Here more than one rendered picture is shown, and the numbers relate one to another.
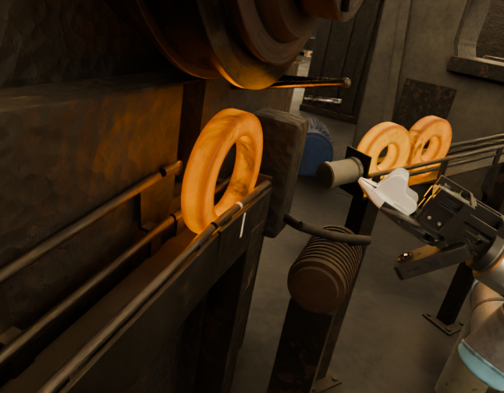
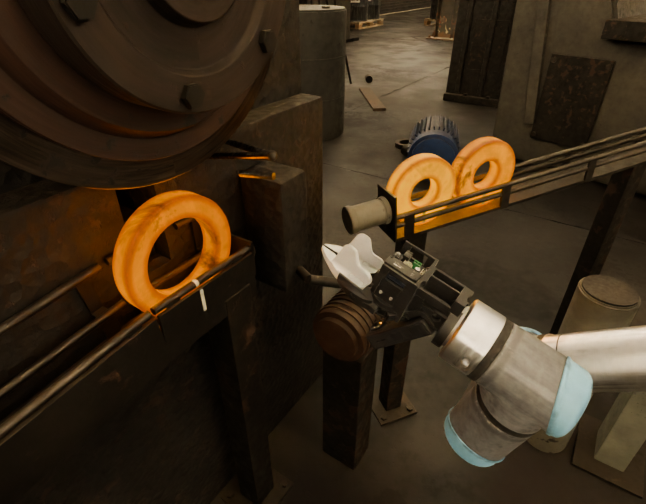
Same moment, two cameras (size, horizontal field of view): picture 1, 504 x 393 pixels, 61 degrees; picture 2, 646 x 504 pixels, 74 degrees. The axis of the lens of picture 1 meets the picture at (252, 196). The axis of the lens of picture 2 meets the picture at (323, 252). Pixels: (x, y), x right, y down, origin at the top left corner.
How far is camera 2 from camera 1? 34 cm
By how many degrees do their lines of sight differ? 16
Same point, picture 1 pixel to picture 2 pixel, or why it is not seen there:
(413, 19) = not seen: outside the picture
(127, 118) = (32, 229)
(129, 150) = (48, 254)
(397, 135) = (432, 168)
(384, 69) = (525, 47)
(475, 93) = (640, 64)
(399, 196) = (353, 268)
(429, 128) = (477, 153)
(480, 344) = (456, 419)
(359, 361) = (442, 390)
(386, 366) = not seen: hidden behind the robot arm
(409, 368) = not seen: hidden behind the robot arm
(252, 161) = (213, 234)
